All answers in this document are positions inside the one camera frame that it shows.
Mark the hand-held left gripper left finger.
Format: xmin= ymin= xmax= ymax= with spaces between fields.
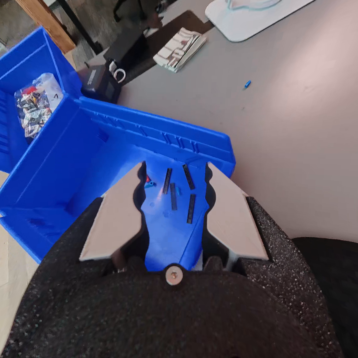
xmin=79 ymin=161 xmax=149 ymax=273

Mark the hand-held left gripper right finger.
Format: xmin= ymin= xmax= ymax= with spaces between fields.
xmin=201 ymin=162 xmax=269 ymax=272

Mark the blue plastic bin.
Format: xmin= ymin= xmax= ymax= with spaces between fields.
xmin=0 ymin=26 xmax=83 ymax=174
xmin=0 ymin=96 xmax=236 ymax=271

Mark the grey desk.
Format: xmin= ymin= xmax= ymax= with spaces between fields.
xmin=76 ymin=0 xmax=358 ymax=241

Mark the clear bag of toy pieces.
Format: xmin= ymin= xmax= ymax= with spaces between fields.
xmin=14 ymin=73 xmax=64 ymax=139

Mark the black digital timer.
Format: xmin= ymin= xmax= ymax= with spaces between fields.
xmin=81 ymin=64 xmax=121 ymax=103

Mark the white book stand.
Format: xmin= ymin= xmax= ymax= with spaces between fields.
xmin=205 ymin=0 xmax=316 ymax=42

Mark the black table leg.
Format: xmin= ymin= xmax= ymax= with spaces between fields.
xmin=56 ymin=0 xmax=103 ymax=54

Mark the wooden table leg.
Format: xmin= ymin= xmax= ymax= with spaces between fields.
xmin=15 ymin=0 xmax=76 ymax=54

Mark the black chair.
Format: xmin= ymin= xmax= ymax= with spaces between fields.
xmin=113 ymin=0 xmax=168 ymax=28

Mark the white cable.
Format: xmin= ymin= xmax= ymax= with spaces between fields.
xmin=109 ymin=60 xmax=126 ymax=83

